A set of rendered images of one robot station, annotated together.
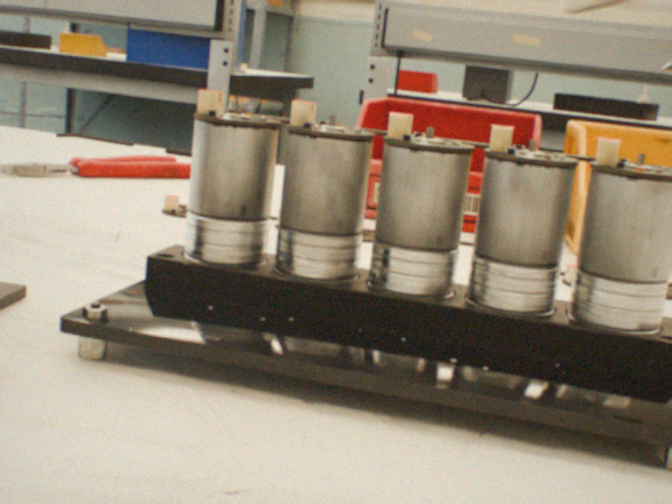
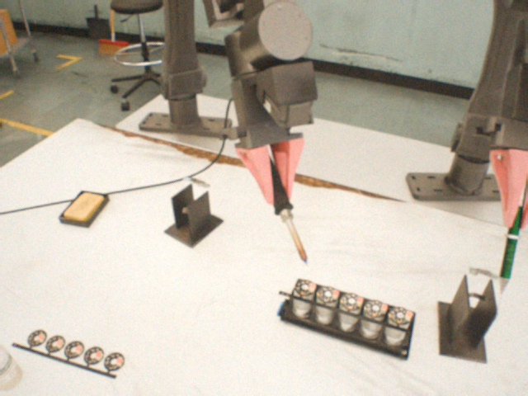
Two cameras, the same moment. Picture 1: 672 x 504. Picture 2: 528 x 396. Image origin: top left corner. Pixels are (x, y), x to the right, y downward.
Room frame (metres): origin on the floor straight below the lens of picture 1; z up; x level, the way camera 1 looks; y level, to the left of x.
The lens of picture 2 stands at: (0.58, -0.08, 1.20)
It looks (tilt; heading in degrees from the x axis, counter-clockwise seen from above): 38 degrees down; 189
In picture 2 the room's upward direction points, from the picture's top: straight up
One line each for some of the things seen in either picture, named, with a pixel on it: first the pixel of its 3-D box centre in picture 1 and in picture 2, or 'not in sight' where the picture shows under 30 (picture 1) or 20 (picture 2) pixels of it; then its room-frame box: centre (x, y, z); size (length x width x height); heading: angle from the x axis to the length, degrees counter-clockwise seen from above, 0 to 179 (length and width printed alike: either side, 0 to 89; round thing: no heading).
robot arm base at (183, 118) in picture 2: not in sight; (183, 110); (-0.20, -0.37, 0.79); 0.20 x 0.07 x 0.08; 88
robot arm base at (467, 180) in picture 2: not in sight; (468, 170); (-0.06, 0.19, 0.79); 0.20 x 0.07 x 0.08; 98
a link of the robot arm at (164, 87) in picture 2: not in sight; (182, 82); (-0.20, -0.36, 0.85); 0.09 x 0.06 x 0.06; 124
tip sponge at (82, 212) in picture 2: not in sight; (84, 208); (0.11, -0.45, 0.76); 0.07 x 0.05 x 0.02; 177
